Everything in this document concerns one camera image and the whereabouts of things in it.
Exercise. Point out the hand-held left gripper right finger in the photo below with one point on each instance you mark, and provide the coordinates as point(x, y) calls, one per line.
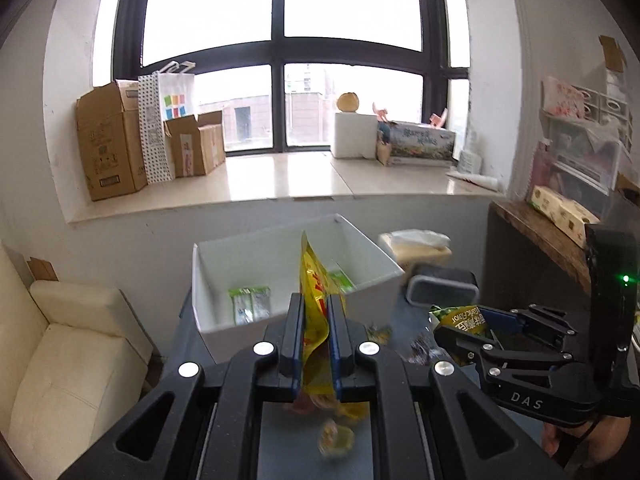
point(334, 345)

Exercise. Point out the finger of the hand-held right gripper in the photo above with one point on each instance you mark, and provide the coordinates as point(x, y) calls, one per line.
point(467, 347)
point(500, 320)

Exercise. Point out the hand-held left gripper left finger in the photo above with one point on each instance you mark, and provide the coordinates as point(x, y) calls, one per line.
point(299, 340)

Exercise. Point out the green pea snack packet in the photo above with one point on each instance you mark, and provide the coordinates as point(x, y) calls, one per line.
point(457, 319)

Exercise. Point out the yellow snack packet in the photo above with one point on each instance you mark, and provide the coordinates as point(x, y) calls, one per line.
point(315, 280)

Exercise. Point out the white plastic bin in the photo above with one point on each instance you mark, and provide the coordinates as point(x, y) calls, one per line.
point(280, 250)

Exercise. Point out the person's right hand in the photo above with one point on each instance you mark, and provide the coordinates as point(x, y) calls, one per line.
point(610, 435)

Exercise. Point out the small purple wrapped snack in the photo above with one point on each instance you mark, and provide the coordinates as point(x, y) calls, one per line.
point(422, 349)

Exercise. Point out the small yellow wrapped snack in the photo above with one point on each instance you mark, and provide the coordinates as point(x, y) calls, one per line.
point(379, 335)

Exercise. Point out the small green snack packet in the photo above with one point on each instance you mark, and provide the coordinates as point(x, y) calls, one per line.
point(342, 281)
point(250, 305)

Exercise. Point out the grey plastic container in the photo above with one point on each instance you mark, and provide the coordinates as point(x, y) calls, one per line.
point(442, 287)

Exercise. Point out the wooden shelf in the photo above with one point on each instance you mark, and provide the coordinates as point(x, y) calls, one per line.
point(540, 232)

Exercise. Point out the clear bag with beige contents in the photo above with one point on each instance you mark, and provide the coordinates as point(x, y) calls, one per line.
point(415, 247)

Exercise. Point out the green patterned tissue pack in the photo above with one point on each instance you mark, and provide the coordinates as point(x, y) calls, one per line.
point(562, 212)

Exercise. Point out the white plastic sheet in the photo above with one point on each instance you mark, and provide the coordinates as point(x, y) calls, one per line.
point(475, 181)

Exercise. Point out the white paper stack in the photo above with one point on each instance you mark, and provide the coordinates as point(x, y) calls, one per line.
point(470, 161)

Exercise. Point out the clear drawer organizer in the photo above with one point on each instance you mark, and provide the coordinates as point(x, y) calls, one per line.
point(595, 155)

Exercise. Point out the illustrated cardboard box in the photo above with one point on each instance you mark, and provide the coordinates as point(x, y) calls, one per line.
point(420, 142)

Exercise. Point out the pink paper figure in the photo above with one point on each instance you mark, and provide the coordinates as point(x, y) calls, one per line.
point(438, 119)
point(381, 112)

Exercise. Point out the white foam box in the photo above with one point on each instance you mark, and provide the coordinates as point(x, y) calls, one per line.
point(352, 135)

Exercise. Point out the small open cardboard box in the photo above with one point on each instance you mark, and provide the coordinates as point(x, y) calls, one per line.
point(197, 147)

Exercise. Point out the pink floral pack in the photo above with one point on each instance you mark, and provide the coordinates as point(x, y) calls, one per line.
point(562, 97)

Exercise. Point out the cream leather sofa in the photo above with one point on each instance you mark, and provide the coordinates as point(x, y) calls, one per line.
point(65, 360)

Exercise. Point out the orange pumpkin ornament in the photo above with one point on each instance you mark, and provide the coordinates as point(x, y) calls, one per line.
point(348, 101)

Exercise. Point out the dotted white paper bag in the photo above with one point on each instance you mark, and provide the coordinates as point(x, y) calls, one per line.
point(155, 130)

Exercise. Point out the flat cardboard scrap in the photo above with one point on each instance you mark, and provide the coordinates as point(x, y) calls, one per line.
point(42, 269)

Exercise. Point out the tall cardboard box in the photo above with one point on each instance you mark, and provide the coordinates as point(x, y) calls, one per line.
point(107, 145)

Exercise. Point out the tan cardboard piece on wall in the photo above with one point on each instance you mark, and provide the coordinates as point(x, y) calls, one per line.
point(612, 54)

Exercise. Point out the black window frame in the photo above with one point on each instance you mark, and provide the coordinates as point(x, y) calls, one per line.
point(278, 50)

